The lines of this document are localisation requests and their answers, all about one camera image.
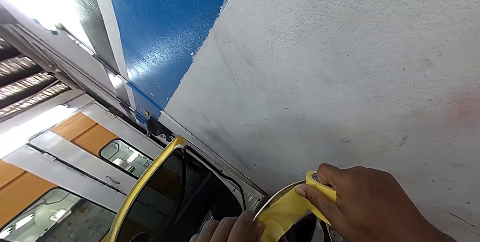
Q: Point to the person's right hand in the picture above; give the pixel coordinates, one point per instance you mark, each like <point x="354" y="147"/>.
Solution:
<point x="375" y="200"/>

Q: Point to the person's left fingers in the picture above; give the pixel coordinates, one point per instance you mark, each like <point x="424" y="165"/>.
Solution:
<point x="240" y="229"/>

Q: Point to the person's right index finger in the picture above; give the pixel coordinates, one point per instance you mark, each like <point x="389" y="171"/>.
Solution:
<point x="330" y="174"/>

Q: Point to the white curved vehicle frame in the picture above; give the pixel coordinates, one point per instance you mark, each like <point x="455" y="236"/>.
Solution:
<point x="278" y="194"/>

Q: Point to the long thin wall conduit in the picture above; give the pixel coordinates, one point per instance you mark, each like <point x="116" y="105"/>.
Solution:
<point x="145" y="97"/>

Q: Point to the black hanging cloth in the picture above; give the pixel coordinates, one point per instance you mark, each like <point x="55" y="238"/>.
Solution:
<point x="154" y="125"/>

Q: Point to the car door with dark window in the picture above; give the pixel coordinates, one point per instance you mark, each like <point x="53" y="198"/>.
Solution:
<point x="210" y="193"/>

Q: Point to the yellow tape on door frame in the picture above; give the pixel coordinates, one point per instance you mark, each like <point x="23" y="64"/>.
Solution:
<point x="140" y="182"/>

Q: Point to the yellow masking tape roll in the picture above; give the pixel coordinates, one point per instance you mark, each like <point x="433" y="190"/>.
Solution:
<point x="288" y="206"/>

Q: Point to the person's right thumb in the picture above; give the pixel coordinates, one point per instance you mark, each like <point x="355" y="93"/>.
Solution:
<point x="318" y="199"/>

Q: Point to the person's left hand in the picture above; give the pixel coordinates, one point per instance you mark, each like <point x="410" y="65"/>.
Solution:
<point x="240" y="230"/>

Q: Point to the person's right forearm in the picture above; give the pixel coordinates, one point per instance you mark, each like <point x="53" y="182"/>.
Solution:
<point x="438" y="235"/>

